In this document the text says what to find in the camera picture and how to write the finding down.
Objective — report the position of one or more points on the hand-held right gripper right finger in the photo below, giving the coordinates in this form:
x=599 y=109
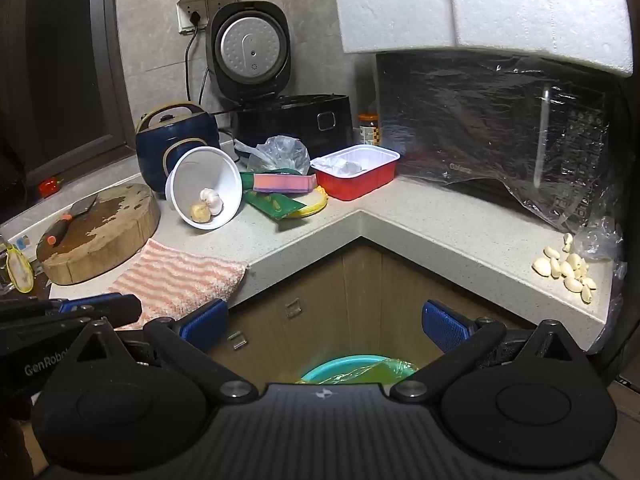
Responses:
x=442 y=327

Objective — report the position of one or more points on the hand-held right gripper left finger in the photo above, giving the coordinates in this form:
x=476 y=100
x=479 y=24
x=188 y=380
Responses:
x=205 y=321

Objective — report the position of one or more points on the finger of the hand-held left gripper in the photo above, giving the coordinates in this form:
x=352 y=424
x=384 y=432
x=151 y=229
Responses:
x=125 y=310
x=25 y=306

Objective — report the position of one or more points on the garlic bulb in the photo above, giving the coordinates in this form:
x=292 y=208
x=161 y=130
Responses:
x=211 y=200

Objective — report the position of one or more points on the teal trash bin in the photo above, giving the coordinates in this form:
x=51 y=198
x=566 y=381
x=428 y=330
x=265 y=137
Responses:
x=320 y=367

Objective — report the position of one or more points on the white plastic bowl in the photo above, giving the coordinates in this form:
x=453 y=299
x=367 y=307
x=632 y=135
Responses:
x=200 y=165

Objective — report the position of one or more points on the pink box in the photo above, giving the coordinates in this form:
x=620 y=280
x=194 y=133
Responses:
x=280 y=183

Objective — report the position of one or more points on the red plastic tray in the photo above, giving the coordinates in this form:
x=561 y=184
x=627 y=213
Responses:
x=357 y=185

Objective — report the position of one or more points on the yellow rimmed clear bag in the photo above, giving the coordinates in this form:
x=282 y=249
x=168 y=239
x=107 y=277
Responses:
x=17 y=270

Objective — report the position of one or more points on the striped pink cloth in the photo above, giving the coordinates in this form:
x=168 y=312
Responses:
x=175 y=280

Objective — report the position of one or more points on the round wooden cutting board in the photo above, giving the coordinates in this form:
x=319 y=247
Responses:
x=100 y=240

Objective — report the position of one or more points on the wooden cabinet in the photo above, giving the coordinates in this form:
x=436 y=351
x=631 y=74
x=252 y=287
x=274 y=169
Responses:
x=360 y=300

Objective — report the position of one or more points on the ginger piece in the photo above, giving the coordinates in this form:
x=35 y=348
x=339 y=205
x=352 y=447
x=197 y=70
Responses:
x=200 y=212

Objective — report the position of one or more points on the red chili pepper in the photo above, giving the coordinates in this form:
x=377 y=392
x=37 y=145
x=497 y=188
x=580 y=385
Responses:
x=49 y=187

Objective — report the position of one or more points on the green packet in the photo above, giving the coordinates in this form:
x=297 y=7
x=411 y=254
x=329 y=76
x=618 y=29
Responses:
x=272 y=205

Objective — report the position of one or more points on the pile of garlic cloves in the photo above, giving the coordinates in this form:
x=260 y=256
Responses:
x=565 y=267

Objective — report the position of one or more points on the yellow round lid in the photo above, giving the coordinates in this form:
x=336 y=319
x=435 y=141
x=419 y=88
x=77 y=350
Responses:
x=315 y=202

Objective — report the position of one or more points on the clear plastic film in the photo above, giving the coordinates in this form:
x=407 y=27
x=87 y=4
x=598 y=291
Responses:
x=597 y=242

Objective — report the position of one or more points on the blue rice cooker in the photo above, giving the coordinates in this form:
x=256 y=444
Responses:
x=172 y=135

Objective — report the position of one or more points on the clear plastic bag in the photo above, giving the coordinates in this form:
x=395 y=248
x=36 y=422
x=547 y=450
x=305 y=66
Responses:
x=280 y=155

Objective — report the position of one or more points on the crumpled white plastic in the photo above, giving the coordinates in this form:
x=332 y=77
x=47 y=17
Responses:
x=347 y=166

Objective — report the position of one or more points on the black microwave oven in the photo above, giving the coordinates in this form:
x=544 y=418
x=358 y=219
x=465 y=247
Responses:
x=475 y=125

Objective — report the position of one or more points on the brown glass jar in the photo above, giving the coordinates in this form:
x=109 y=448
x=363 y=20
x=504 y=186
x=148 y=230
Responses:
x=369 y=132

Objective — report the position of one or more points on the black rice cooker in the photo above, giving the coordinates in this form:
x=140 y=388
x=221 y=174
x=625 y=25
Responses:
x=280 y=120

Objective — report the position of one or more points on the white foam box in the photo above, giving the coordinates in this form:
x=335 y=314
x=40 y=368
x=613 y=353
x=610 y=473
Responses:
x=450 y=10

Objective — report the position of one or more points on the white wall socket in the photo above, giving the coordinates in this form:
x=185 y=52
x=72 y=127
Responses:
x=192 y=7

